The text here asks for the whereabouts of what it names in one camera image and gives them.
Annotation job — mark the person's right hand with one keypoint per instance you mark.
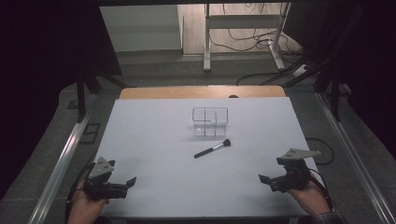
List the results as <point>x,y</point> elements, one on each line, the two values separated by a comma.
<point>314,199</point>

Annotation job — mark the black metal stand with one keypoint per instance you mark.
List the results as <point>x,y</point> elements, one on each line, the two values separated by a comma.
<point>81,99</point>
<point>335,99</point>

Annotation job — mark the black rectangular floor frame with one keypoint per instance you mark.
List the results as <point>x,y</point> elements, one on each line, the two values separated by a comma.
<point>90,133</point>

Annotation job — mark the clear acrylic divided organizer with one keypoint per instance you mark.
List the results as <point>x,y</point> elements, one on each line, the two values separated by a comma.
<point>210,119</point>

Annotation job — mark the white table board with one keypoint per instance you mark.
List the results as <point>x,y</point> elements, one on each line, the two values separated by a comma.
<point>162,130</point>

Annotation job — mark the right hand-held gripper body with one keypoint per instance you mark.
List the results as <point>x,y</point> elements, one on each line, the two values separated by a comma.
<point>294,180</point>

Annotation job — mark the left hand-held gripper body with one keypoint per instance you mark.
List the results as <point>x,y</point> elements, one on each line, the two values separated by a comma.
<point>102,189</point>

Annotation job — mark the black makeup brush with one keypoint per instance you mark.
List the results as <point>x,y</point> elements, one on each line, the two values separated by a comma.
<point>211,150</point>

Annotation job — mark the metal floor rail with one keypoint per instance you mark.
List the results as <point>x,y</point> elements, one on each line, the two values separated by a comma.
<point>351,155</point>
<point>62,165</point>

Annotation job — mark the white cabinet panel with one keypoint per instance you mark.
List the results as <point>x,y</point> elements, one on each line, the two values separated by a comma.
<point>140,28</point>

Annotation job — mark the white power strip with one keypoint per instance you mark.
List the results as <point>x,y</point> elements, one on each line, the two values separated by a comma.
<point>300,70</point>

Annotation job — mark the person's left hand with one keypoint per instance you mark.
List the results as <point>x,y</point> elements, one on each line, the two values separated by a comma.
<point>82,208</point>

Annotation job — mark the white metal desk frame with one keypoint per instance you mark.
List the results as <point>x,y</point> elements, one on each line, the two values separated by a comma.
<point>207,40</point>

